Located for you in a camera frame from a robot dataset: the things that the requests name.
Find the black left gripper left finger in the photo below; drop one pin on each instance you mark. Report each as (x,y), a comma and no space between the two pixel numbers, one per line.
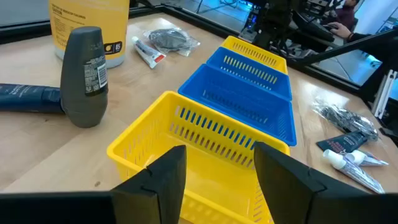
(161,186)

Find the white metal bracket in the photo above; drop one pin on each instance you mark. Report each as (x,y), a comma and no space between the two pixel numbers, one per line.
(384,93)

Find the yellow wipes canister white lid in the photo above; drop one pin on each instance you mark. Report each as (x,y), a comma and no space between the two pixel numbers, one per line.
(90,18)

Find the white toothpaste tube red mark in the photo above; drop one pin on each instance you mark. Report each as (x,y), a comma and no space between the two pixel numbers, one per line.
(147,53)

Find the black tube red print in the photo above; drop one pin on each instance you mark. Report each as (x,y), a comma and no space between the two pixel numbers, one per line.
(342,143)

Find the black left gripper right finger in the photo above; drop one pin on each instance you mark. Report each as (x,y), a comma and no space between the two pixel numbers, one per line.
(286,186)

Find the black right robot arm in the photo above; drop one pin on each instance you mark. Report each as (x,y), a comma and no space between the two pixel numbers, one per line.
(273,21)

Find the navy blue tube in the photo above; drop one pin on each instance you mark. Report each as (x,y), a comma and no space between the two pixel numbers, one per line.
(28,98)

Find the person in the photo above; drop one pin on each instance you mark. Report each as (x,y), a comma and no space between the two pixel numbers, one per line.
(345,12)

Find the black metal strut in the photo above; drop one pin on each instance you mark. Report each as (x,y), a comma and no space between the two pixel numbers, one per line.
(342,48)

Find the person's hand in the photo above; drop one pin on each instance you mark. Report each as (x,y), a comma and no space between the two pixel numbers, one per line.
(340,30)

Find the yellow slotted plastic basket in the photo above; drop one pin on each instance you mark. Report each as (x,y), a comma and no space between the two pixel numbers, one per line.
(245,43)
(217,186)

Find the white toothpaste tube blue print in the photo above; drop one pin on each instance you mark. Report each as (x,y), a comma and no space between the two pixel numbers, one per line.
(357,174)

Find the white and blue tube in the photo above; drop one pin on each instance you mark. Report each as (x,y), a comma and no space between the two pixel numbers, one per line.
(370,160)

